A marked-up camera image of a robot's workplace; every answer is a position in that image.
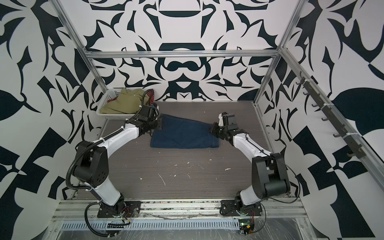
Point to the olive green skirt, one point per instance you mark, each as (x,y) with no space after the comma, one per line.
(127,101)

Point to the aluminium frame crossbar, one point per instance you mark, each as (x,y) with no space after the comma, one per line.
(181,54)

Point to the blue denim skirt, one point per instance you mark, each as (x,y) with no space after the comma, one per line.
(181,133)

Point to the grey wall hook rail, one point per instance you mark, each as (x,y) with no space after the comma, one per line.
(333,115)

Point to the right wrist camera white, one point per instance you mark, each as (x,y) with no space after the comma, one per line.
(223,119)

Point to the white slotted cable duct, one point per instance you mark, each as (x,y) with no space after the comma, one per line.
(199,224)

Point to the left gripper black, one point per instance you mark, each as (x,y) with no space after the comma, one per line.
(160,123)

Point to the small circuit board right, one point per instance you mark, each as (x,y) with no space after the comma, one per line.
(246,226)

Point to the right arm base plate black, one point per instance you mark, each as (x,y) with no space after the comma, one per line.
(234,208)

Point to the aluminium front rail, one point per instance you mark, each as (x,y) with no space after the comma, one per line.
(181,209)

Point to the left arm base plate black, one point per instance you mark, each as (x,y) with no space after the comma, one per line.
(127,209)

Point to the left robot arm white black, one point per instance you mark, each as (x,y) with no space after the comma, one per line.
(90,168)

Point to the white plastic basket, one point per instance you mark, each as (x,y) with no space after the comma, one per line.
(120,115)

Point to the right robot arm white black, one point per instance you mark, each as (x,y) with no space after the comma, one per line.
(269,172)

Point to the red polka dot skirt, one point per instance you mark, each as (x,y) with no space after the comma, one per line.
(113,94)

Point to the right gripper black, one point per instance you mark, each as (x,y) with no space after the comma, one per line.
(214,131)

